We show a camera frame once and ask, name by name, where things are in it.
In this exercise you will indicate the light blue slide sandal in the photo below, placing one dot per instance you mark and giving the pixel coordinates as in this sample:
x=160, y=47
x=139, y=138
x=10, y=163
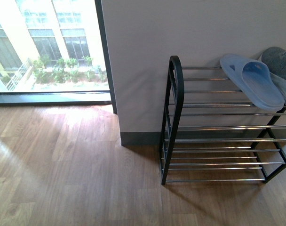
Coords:
x=254, y=80

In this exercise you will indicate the grey knit sneaker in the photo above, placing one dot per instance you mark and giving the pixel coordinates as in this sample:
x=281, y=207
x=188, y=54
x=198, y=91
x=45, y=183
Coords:
x=275, y=59

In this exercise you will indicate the dark window frame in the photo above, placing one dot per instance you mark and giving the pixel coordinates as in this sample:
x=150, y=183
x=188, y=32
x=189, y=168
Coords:
x=54, y=52

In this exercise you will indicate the black metal shoe rack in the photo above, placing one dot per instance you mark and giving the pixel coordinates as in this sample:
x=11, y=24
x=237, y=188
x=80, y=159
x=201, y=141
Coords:
x=212, y=132

